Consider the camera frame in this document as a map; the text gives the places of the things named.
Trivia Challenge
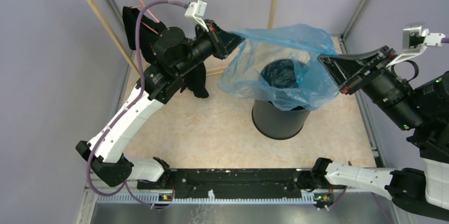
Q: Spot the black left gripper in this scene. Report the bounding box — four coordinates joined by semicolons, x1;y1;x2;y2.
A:
176;19;245;76

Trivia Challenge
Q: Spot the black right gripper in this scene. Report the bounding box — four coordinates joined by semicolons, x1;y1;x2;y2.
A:
315;44;422;130

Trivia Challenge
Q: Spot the blue plastic trash bag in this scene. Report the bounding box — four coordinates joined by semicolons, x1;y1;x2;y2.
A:
217;24;338;111

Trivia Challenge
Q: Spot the black round trash bin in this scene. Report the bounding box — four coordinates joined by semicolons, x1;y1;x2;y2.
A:
252;59;311;140

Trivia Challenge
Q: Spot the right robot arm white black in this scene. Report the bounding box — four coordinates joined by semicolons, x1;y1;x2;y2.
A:
310;46;448;221

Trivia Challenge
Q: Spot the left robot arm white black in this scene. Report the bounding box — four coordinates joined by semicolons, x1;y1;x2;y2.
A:
76;20;244;189

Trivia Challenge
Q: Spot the black printed t-shirt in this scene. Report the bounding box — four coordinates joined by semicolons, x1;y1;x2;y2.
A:
122;6;209;98

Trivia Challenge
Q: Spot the metal corner frame right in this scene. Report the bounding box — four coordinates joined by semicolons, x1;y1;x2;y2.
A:
338;0;385;168

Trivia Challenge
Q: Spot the metal corner frame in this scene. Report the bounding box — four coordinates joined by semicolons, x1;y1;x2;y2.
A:
94;0;138;169
338;0;385;168

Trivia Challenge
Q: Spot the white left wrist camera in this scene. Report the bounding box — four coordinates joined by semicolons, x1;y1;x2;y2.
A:
184;0;209;32

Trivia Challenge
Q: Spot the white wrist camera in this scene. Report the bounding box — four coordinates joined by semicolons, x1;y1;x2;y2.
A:
184;0;209;32
387;23;448;67

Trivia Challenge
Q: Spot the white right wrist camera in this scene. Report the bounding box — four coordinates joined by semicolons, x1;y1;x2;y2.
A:
387;23;448;67

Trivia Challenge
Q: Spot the metal corner frame left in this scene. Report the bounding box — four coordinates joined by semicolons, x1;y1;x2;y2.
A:
94;0;138;169

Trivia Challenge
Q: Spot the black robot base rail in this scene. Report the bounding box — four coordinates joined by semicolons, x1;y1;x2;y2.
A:
84;167;401;205

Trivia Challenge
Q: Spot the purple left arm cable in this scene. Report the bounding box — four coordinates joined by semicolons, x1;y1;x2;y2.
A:
86;0;192;210

